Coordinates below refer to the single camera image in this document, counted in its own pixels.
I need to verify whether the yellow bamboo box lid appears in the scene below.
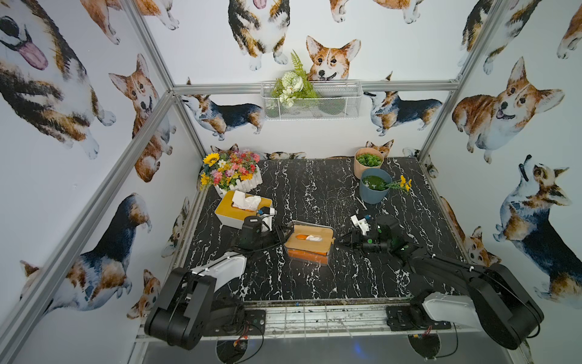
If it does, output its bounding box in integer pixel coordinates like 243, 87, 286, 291
215, 191, 273, 220

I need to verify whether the clear plastic box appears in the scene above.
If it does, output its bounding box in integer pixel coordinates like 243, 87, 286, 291
284, 221, 335, 265

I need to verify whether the light wooden lid board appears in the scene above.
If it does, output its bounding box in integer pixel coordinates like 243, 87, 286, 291
284, 221, 335, 256

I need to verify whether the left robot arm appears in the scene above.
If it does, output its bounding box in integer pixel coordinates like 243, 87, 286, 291
144, 215, 294, 350

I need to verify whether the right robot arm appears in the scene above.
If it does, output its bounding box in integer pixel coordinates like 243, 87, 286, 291
337, 215, 544, 350

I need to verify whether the blue-grey flower pot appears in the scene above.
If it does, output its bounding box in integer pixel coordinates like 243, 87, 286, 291
359, 168, 393, 205

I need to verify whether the yellow artificial flower sprig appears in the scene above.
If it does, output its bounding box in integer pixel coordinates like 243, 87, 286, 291
380, 175, 412, 193

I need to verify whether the colourful flowers white fence planter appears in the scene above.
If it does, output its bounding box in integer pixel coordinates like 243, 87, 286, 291
198, 150, 262, 197

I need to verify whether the peach succulent pot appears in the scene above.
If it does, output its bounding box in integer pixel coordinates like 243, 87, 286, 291
354, 147, 384, 179

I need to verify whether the white green artificial bouquet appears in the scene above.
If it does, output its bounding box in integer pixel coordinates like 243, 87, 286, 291
271, 50, 320, 109

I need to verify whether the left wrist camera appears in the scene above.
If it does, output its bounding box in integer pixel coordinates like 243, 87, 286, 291
258, 206, 277, 233

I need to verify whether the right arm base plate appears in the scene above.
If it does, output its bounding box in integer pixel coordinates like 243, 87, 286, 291
386, 306, 453, 332

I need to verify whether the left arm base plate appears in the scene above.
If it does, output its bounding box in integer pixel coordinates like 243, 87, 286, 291
203, 307, 267, 337

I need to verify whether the white wire wall basket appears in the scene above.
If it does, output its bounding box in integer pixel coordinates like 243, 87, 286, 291
261, 80, 363, 121

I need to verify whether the aluminium frame post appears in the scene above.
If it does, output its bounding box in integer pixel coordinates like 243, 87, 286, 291
417, 0, 508, 160

